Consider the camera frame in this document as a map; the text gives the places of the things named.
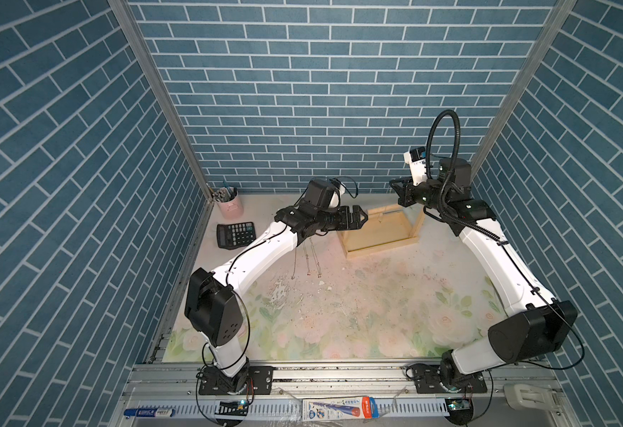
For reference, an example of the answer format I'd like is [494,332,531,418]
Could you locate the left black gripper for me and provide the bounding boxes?
[311,204,368,231]

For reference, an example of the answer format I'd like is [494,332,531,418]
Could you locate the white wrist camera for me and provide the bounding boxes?
[329,176,359,208]
[403,147,430,186]

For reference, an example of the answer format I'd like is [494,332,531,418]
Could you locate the black desk calculator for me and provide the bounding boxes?
[216,222,256,250]

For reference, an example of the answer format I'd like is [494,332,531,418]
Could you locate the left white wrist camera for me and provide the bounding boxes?
[329,176,359,208]

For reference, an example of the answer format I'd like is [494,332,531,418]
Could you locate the red blue packaged box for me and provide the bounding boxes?
[302,396,380,422]

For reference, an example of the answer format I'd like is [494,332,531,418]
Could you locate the pink pen holder cup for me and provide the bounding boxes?
[216,195,244,221]

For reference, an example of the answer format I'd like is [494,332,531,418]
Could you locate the pens in pink cup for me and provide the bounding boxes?
[211,185,238,203]

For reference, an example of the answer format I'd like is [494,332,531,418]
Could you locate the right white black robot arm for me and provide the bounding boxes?
[390,148,579,385]

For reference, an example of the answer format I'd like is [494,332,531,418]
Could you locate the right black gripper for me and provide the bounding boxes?
[388,178,445,215]

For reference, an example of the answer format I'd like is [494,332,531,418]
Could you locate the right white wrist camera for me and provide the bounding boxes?
[403,147,430,186]

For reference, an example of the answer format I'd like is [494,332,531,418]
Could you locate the wooden jewelry display stand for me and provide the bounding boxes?
[340,205,425,259]

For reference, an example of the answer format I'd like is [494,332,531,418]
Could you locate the white plastic bracket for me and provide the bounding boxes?
[503,384,556,411]

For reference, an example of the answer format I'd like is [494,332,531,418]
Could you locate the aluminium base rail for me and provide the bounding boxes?
[110,359,579,426]

